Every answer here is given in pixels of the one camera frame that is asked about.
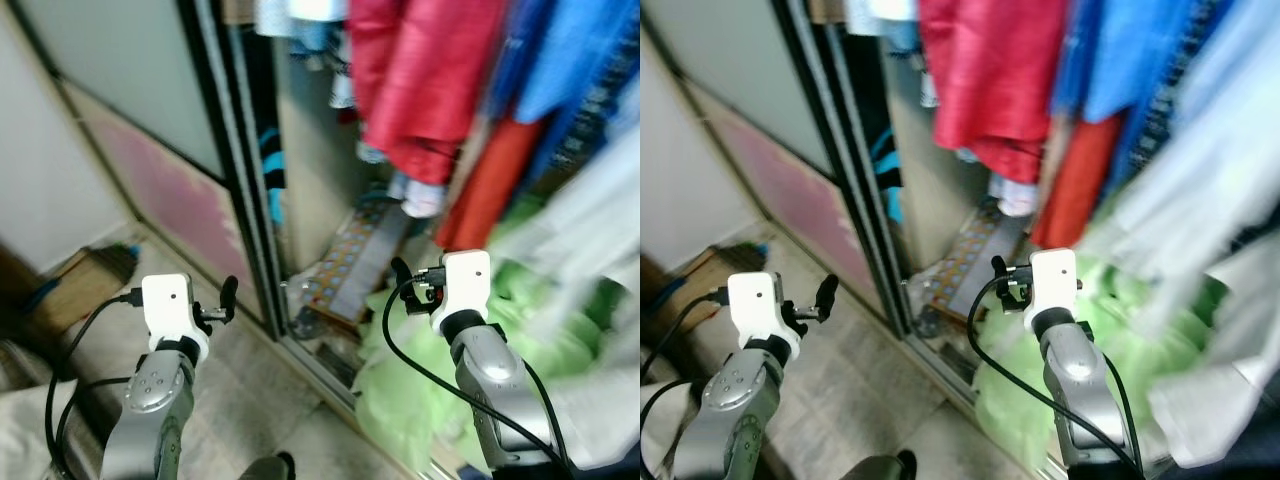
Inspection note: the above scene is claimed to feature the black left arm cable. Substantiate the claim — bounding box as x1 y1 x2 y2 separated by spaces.
640 288 731 480
44 288 146 480

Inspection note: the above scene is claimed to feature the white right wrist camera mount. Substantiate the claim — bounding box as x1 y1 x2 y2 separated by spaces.
1024 248 1082 331
431 250 493 331

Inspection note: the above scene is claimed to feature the grey left robot leg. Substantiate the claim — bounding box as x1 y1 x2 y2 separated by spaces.
240 452 297 480
845 450 917 480

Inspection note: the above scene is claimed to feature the frosted sliding wardrobe door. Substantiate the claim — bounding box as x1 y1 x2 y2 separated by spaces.
10 0 283 343
640 0 913 337

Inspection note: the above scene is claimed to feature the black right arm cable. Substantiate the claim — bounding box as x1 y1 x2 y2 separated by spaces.
966 276 1146 476
380 278 576 476

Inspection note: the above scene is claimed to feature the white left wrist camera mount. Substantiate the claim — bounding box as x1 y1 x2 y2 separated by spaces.
141 273 212 361
727 271 802 361

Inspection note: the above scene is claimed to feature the white grey garment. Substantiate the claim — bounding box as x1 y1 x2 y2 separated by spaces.
1080 0 1280 469
490 125 641 471

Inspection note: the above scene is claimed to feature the light green cloth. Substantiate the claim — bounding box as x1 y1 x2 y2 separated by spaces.
355 200 623 473
974 212 1227 467

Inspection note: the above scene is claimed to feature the dark blue patterned garment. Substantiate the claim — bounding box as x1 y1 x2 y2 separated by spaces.
1108 0 1233 193
530 20 641 193

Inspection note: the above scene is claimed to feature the colourful dotted box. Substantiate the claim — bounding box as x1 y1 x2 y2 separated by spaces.
914 208 1031 333
288 193 417 341

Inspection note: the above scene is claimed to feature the brown cardboard box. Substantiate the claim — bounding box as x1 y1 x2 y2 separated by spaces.
640 243 773 323
28 243 143 333

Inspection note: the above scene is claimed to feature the small white pink garment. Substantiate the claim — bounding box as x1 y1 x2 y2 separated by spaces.
990 170 1042 217
390 170 447 220

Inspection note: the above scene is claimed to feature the white hanging garment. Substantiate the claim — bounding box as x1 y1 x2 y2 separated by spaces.
254 0 351 53
845 0 921 41

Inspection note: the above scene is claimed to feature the orange red hanging garment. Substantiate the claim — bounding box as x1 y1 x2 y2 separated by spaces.
1030 110 1127 250
435 116 547 252

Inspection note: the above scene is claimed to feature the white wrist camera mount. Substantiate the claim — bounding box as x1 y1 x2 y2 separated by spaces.
431 250 493 331
141 273 212 361
727 271 802 361
1024 248 1082 331

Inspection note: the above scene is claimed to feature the blue hanging garment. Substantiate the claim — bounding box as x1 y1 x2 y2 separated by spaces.
1050 0 1213 127
490 0 641 127

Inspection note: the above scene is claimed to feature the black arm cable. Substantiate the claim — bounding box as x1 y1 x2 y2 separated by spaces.
380 278 576 476
966 276 1146 476
640 288 731 480
44 288 146 480

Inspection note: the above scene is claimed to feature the black garment with cyan stripes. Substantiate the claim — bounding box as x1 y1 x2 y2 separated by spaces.
240 25 292 227
855 28 907 227

